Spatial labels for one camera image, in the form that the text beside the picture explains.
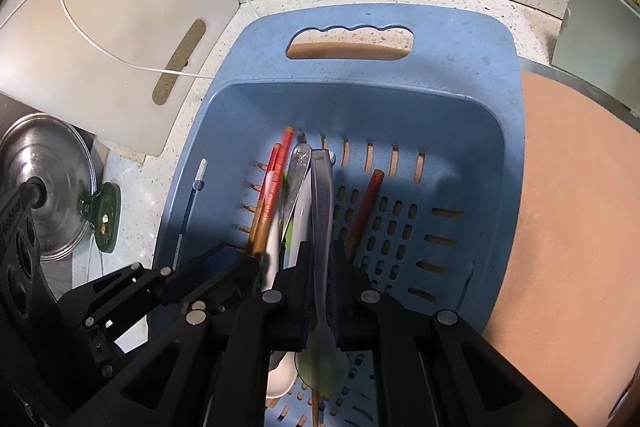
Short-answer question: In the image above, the white ceramic spoon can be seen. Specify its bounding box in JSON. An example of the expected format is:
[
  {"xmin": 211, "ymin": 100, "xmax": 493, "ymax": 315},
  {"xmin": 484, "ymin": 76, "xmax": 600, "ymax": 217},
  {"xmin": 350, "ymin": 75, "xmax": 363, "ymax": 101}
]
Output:
[{"xmin": 261, "ymin": 171, "xmax": 314, "ymax": 400}]

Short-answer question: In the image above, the metal fork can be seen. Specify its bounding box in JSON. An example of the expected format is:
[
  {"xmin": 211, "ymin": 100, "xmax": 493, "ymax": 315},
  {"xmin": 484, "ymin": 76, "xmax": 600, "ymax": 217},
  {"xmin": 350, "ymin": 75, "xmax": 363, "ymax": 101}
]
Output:
[{"xmin": 307, "ymin": 148, "xmax": 348, "ymax": 395}]

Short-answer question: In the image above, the red brown chopstick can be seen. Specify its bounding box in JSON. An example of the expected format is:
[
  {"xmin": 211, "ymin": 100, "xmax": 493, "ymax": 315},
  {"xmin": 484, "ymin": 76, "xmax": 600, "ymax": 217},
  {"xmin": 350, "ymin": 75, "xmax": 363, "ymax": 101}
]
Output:
[{"xmin": 298, "ymin": 170, "xmax": 384, "ymax": 426}]

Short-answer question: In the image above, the metal spoon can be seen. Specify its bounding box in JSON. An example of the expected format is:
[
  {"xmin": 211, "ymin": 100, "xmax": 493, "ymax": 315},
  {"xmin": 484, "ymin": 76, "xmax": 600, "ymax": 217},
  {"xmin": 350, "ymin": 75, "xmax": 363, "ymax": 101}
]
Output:
[{"xmin": 281, "ymin": 142, "xmax": 311, "ymax": 269}]

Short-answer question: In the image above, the green pot lid clip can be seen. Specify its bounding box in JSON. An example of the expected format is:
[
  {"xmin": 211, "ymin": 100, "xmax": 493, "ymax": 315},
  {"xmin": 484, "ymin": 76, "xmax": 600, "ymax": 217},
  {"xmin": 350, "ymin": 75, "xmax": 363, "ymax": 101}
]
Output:
[{"xmin": 78, "ymin": 182, "xmax": 122, "ymax": 254}]

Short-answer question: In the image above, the blue plastic utensil basket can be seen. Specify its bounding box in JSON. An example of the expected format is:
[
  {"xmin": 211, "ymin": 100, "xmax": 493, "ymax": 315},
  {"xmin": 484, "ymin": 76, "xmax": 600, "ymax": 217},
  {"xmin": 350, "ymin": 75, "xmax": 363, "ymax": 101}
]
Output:
[{"xmin": 154, "ymin": 4, "xmax": 549, "ymax": 426}]

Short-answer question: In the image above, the steel pot lid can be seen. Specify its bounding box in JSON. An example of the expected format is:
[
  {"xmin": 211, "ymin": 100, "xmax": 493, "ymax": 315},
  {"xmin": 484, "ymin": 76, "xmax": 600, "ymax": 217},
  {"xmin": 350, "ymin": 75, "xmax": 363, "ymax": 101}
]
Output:
[{"xmin": 1, "ymin": 113, "xmax": 98, "ymax": 262}]

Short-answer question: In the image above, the peach cloth mat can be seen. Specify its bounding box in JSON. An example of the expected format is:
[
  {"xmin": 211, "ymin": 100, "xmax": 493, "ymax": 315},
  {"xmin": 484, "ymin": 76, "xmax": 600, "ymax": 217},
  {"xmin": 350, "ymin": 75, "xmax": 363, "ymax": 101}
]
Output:
[{"xmin": 485, "ymin": 72, "xmax": 639, "ymax": 426}]

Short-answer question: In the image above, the white cutting board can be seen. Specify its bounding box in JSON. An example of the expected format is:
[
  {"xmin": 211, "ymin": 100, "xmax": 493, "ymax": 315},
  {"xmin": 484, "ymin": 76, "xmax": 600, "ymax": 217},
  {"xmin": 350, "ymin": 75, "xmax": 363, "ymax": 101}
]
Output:
[{"xmin": 1, "ymin": 0, "xmax": 239, "ymax": 156}]

